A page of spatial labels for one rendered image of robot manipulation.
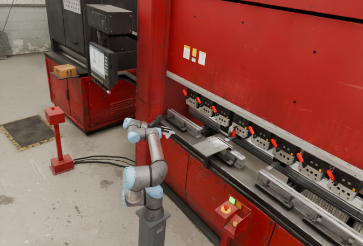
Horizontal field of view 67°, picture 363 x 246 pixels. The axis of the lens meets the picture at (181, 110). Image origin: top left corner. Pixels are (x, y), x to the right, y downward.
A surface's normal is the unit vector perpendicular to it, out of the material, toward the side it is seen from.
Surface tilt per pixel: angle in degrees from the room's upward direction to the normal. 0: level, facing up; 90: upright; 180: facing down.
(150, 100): 90
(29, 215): 0
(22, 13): 90
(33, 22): 90
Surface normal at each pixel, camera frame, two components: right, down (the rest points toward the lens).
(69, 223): 0.08, -0.90
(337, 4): -0.79, 0.21
